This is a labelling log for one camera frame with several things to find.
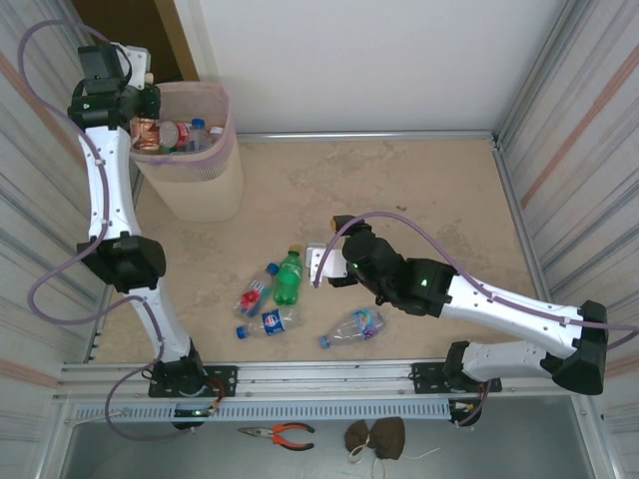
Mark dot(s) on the brown chocolate drink bottle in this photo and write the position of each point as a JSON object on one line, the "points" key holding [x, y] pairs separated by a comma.
{"points": [[145, 135]]}

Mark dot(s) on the blue label water bottle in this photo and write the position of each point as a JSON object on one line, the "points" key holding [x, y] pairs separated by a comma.
{"points": [[198, 123]]}

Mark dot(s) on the clear bottle green-white label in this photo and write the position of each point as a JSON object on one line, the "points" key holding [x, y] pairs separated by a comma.
{"points": [[216, 132]]}

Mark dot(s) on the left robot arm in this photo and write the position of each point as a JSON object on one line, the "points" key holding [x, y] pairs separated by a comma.
{"points": [[110, 189]]}

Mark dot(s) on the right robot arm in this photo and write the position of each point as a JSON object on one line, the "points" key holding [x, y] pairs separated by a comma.
{"points": [[499, 309]]}

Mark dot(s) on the beige mesh waste bin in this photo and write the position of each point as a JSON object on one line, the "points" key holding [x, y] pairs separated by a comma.
{"points": [[199, 189]]}

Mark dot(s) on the clear bottle colourful label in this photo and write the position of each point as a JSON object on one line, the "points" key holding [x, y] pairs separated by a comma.
{"points": [[367, 322]]}

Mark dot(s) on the tall green soda bottle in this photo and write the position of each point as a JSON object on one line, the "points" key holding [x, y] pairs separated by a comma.
{"points": [[288, 279]]}

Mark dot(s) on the brown door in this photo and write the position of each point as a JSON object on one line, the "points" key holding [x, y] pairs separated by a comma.
{"points": [[125, 25]]}

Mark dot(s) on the aluminium back bar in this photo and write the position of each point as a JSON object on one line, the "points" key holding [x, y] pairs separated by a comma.
{"points": [[349, 135]]}

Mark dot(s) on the red label bottle blue cap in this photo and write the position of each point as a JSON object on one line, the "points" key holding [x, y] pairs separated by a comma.
{"points": [[249, 299]]}

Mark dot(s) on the long Pepsi bottle blue cap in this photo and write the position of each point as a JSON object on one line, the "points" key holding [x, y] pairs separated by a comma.
{"points": [[272, 322]]}

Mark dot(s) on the grey metal shelf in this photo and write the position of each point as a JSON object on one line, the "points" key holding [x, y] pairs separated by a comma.
{"points": [[199, 459]]}

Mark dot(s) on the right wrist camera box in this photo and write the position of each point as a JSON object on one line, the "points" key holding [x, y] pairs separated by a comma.
{"points": [[329, 264]]}

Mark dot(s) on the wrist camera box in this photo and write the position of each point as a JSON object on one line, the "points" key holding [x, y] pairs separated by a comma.
{"points": [[135, 60], [329, 264]]}

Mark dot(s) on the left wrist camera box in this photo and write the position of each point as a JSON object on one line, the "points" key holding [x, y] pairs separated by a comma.
{"points": [[135, 60]]}

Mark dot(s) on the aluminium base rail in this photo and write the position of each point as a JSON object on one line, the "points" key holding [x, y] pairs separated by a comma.
{"points": [[324, 379]]}

